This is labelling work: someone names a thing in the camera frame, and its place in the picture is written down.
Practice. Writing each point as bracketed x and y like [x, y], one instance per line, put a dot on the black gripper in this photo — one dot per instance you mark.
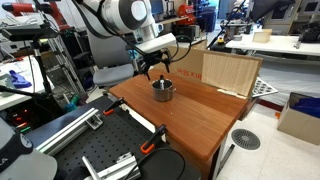
[155, 59]

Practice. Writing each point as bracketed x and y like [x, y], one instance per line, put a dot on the black and white marker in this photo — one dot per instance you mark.
[161, 83]

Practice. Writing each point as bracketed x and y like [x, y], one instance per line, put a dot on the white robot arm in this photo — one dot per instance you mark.
[120, 13]

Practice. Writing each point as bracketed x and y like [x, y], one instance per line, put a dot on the red robot arm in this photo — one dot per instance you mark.
[20, 7]

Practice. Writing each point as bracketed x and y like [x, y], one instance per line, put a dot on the small steel pot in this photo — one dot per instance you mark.
[163, 95]

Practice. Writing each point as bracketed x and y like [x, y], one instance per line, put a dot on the brown cardboard box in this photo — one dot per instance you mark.
[186, 63]

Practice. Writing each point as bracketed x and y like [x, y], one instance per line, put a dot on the grey office chair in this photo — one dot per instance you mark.
[113, 75]

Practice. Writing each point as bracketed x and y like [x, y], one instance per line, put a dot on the black orange bar clamp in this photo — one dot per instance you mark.
[154, 138]
[113, 106]

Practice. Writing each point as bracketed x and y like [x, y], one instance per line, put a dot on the light wood grain panel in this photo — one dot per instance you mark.
[230, 73]

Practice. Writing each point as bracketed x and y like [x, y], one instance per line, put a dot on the black perforated breadboard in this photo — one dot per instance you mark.
[106, 143]

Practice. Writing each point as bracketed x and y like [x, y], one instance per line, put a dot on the green plastic toy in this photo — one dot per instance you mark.
[71, 104]

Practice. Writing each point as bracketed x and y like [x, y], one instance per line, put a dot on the white perforated tray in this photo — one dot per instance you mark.
[263, 88]

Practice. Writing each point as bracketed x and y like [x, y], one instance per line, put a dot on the small cardboard box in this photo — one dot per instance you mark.
[262, 36]

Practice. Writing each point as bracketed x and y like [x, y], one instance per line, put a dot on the black table leg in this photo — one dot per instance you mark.
[226, 158]

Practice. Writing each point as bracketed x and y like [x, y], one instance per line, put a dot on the round metal floor drain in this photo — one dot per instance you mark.
[246, 139]

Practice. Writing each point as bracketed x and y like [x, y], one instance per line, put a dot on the black tripod stand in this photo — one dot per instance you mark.
[41, 70]

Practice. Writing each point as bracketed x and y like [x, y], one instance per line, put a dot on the white work table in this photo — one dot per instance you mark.
[280, 45]

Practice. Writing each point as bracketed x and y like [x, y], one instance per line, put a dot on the blue plastic object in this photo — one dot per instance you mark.
[18, 80]

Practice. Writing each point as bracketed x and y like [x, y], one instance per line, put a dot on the cardboard box with blue contents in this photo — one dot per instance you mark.
[296, 125]

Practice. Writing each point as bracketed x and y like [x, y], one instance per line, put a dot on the white side table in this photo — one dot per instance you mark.
[10, 96]

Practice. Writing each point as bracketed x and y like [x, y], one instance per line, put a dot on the black bag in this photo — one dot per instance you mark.
[311, 33]

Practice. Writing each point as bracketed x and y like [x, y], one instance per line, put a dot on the short aluminium extrusion rail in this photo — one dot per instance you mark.
[116, 168]

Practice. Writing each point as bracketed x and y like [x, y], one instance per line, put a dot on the long aluminium extrusion rail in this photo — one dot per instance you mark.
[66, 131]

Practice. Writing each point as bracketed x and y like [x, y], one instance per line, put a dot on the black stereo camera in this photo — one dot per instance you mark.
[26, 32]

